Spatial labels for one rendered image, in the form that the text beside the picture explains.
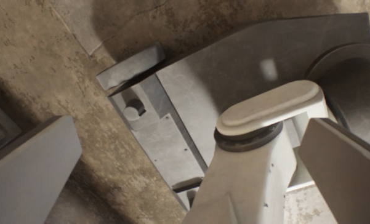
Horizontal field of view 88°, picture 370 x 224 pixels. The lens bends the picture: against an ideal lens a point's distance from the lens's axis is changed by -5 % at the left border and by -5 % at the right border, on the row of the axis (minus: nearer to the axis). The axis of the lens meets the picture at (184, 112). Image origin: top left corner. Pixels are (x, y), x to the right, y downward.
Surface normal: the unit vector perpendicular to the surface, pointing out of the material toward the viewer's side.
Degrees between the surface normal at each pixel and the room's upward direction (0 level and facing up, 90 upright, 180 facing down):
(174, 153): 0
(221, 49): 0
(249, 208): 90
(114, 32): 0
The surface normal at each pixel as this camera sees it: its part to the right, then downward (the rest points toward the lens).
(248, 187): -0.44, -0.83
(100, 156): -0.09, 0.42
